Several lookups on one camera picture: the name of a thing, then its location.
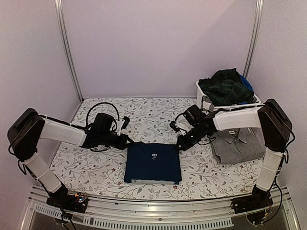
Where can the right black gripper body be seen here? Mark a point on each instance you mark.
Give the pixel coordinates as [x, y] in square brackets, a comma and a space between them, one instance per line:
[198, 134]

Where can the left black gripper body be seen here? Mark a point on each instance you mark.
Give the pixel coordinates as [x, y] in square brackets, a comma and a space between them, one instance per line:
[113, 143]

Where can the grey button shirt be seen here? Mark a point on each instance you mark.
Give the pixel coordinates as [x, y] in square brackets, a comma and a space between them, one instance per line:
[238, 145]

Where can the light blue garment in basket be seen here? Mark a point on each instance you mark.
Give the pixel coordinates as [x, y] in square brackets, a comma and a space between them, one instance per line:
[245, 83]

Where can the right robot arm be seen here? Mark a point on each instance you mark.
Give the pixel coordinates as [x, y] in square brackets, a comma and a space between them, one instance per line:
[269, 117]

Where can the dark green plaid garment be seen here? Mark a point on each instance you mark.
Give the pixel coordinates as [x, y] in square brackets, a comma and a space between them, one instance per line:
[225, 88]

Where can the white laundry basket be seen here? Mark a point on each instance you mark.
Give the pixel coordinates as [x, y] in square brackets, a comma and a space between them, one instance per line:
[200, 93]

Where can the left aluminium corner post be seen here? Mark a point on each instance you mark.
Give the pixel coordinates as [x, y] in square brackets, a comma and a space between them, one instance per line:
[67, 50]

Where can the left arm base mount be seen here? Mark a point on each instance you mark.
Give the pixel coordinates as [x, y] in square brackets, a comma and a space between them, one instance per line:
[62, 199]

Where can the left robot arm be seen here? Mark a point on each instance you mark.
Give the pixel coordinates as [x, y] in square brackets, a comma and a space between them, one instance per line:
[31, 129]

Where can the black white checkered garment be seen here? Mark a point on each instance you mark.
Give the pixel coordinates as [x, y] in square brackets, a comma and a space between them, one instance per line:
[206, 104]

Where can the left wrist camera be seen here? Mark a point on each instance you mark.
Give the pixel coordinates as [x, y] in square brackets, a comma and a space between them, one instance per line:
[122, 124]

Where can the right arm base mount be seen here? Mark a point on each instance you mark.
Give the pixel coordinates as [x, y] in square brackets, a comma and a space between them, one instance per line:
[258, 199]

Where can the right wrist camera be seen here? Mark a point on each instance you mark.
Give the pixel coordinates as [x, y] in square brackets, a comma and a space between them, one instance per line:
[177, 128]

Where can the floral tablecloth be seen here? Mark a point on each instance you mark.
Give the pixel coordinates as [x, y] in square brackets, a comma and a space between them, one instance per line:
[226, 164]

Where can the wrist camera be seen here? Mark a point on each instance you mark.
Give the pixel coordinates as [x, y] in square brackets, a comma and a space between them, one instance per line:
[177, 128]
[122, 124]

